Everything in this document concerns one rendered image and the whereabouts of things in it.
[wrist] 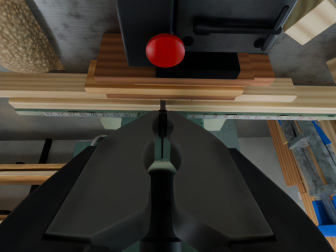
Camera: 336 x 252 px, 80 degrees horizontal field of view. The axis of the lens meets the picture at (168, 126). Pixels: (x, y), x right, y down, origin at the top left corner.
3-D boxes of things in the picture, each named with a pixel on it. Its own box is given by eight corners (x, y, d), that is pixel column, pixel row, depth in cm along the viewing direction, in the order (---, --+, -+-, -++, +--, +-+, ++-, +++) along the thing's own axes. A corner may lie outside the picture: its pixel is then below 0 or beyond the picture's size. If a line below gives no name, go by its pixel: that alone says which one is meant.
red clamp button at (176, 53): (186, 30, 15) (187, 40, 14) (182, 61, 17) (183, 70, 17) (145, 29, 15) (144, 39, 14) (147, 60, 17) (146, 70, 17)
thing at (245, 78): (244, 36, 28) (255, 79, 25) (240, 44, 30) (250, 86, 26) (102, 32, 28) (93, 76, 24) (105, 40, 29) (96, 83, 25)
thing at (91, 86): (237, 62, 33) (244, 90, 30) (234, 69, 34) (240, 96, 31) (90, 59, 32) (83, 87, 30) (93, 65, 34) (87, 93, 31)
